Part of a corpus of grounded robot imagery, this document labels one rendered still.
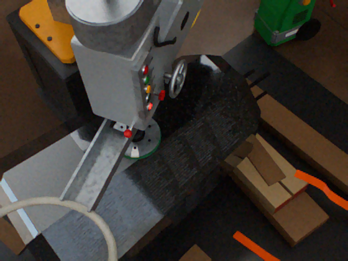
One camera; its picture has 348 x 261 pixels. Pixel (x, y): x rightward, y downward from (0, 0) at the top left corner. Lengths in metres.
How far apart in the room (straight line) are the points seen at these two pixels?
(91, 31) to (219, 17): 2.37
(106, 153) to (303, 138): 1.51
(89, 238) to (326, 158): 1.52
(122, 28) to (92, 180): 0.64
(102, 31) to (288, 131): 1.87
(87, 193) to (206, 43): 2.00
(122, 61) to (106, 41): 0.10
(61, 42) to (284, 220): 1.53
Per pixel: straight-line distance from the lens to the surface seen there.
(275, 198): 2.63
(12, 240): 2.88
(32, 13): 2.71
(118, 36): 1.32
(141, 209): 2.07
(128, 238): 2.09
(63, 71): 2.45
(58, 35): 2.55
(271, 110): 3.02
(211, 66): 2.27
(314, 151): 2.93
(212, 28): 3.53
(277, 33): 3.33
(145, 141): 1.99
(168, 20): 1.68
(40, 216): 1.99
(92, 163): 1.75
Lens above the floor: 2.61
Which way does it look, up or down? 60 degrees down
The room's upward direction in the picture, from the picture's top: 11 degrees counter-clockwise
